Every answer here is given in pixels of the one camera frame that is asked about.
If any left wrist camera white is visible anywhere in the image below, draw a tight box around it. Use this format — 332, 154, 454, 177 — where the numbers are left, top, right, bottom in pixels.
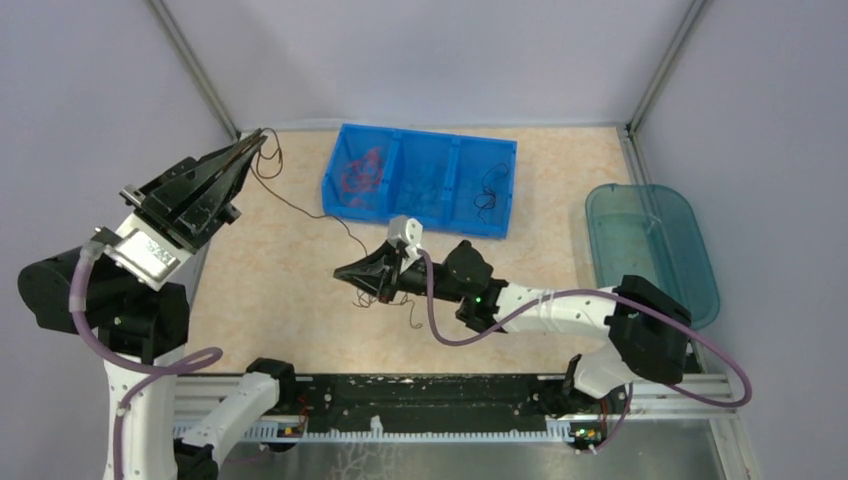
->
103, 226, 185, 291

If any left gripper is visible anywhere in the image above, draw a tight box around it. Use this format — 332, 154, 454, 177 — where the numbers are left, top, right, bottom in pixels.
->
115, 123, 267, 253

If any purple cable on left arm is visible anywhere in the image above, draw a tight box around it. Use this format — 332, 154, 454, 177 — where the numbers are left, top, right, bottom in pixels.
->
69, 241, 225, 480

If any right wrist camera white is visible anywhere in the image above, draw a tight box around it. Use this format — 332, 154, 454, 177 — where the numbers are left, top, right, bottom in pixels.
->
387, 215, 423, 261

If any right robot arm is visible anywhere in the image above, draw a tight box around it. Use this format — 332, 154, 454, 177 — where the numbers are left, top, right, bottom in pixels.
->
333, 240, 691, 412

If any orange cable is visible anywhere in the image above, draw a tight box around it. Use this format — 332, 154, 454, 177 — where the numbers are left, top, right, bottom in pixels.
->
339, 145, 389, 210

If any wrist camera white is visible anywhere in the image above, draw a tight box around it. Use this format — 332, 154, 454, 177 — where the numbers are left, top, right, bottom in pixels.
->
103, 226, 185, 291
387, 215, 423, 261

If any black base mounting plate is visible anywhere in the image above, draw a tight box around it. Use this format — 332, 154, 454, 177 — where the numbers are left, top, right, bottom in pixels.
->
236, 372, 631, 435

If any teal translucent plastic tray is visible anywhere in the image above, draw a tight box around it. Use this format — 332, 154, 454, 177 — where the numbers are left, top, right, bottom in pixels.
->
585, 184, 721, 330

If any blue three-compartment plastic bin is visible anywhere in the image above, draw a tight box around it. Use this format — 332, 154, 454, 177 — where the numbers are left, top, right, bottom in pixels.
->
321, 123, 518, 239

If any aluminium frame rail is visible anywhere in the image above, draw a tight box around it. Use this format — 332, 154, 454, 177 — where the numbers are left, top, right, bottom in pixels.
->
172, 374, 740, 422

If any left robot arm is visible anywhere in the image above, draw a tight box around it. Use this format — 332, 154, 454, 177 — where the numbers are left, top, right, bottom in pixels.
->
17, 130, 300, 479

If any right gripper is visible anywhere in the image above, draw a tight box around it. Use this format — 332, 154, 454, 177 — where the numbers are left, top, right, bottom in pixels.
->
334, 240, 466, 304

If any white slotted cable duct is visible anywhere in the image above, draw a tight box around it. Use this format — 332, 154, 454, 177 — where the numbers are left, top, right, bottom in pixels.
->
238, 417, 576, 444

